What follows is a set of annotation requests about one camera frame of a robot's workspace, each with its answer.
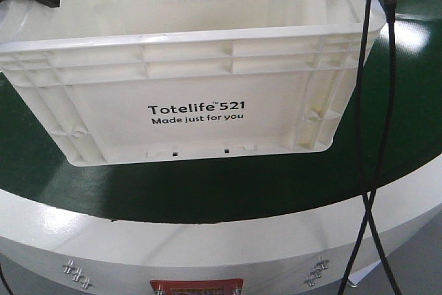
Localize white plastic tote crate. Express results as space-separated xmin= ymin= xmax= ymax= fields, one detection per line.
xmin=1 ymin=0 xmax=365 ymax=166

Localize white curved conveyor outer rim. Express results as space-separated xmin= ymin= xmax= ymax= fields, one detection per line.
xmin=0 ymin=151 xmax=442 ymax=295

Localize red warning label plate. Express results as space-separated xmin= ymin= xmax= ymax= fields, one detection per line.
xmin=150 ymin=278 xmax=244 ymax=295

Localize black cable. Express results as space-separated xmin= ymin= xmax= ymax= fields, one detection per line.
xmin=355 ymin=0 xmax=403 ymax=295
xmin=336 ymin=0 xmax=377 ymax=295

